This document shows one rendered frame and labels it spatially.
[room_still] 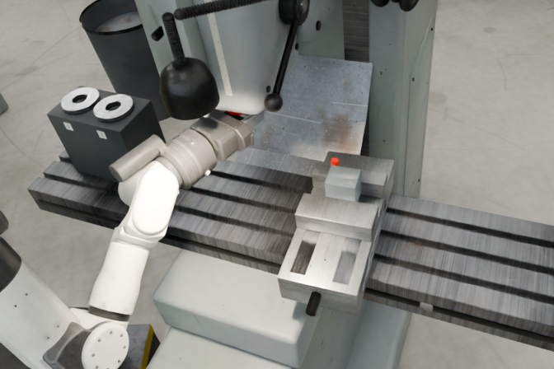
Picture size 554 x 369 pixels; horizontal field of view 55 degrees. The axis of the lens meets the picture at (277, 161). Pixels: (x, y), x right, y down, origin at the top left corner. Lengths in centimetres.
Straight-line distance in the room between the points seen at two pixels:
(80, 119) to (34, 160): 202
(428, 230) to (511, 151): 171
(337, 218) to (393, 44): 46
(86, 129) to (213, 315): 50
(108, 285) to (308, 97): 72
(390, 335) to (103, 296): 119
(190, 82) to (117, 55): 228
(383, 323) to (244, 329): 86
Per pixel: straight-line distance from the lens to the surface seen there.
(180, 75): 66
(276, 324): 111
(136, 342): 177
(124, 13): 329
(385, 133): 143
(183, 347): 127
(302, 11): 89
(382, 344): 187
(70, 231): 276
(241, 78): 83
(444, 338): 213
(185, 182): 92
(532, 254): 114
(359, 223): 100
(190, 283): 120
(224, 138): 95
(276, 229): 114
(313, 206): 103
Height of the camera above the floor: 186
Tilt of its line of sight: 43 degrees down
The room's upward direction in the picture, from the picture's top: 10 degrees counter-clockwise
